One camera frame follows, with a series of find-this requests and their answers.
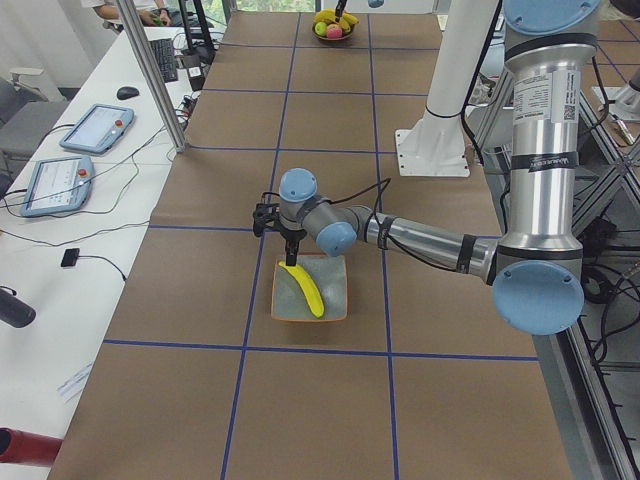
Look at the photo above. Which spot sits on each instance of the aluminium frame post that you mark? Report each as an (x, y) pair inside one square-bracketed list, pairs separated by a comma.
[(146, 60)]

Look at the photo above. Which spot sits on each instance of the black computer mouse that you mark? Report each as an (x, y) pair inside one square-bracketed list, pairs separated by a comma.
[(127, 92)]

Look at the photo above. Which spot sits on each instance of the black keyboard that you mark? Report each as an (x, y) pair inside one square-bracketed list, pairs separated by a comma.
[(163, 52)]

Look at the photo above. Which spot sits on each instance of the woven wicker basket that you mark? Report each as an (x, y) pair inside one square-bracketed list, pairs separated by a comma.
[(344, 37)]

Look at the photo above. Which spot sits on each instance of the bright yellow banana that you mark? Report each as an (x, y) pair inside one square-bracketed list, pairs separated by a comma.
[(308, 286)]

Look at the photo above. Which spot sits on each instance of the teach pendant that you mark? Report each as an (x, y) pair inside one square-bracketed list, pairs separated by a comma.
[(98, 130), (58, 185)]

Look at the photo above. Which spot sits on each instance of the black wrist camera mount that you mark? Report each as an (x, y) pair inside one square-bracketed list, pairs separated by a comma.
[(265, 216)]

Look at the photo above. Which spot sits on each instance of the red apple lower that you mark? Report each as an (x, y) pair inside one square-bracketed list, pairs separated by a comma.
[(334, 31)]

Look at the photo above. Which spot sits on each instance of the grey square plate orange rim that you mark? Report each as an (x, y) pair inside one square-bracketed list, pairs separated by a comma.
[(330, 275)]

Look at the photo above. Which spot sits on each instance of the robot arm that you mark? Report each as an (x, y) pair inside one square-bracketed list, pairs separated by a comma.
[(533, 269)]

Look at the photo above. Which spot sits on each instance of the teach pendant far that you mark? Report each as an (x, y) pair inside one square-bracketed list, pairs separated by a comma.
[(98, 130)]

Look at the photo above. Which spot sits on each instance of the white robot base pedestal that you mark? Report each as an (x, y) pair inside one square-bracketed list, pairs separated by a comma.
[(435, 145)]

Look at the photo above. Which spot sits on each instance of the teach pendant near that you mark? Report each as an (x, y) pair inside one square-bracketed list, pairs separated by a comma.
[(58, 185)]

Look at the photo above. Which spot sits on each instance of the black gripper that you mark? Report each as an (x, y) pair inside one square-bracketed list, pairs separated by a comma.
[(292, 236), (341, 7)]

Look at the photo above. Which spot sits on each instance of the red cylinder object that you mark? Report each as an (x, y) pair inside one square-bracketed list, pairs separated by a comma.
[(27, 448)]

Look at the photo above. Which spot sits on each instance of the small black box on desk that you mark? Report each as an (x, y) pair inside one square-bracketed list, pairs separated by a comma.
[(70, 257)]

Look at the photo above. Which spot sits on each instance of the green fruit in basket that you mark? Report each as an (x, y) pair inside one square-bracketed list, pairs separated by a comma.
[(320, 29)]

